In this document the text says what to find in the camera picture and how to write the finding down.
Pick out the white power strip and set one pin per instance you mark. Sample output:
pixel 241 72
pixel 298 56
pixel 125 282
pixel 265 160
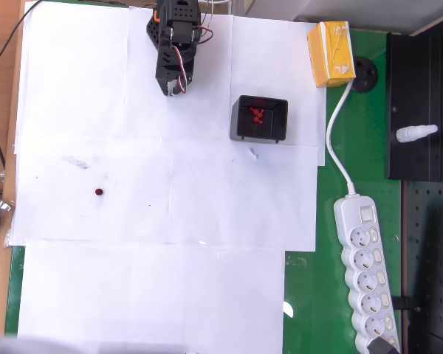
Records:
pixel 365 265

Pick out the green perforated mat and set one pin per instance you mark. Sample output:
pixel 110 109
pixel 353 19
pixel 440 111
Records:
pixel 310 280

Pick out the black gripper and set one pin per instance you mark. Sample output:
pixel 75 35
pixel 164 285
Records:
pixel 170 84

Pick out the yellow cardboard box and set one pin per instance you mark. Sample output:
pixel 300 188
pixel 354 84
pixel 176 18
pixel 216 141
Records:
pixel 330 51

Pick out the black square bin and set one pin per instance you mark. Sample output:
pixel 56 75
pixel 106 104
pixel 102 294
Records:
pixel 278 121

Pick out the small red round object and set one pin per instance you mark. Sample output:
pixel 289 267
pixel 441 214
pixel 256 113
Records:
pixel 99 191

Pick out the black perforated panel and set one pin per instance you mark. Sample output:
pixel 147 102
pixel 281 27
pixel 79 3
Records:
pixel 432 258

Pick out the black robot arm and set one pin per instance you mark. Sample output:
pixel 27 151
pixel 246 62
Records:
pixel 181 14

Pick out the small white bottle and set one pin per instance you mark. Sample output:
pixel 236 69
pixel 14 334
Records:
pixel 415 133

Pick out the red round pieces cluster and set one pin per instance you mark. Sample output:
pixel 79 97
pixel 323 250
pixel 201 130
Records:
pixel 257 115

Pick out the black power plug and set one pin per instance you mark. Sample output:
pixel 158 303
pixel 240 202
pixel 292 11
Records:
pixel 382 346

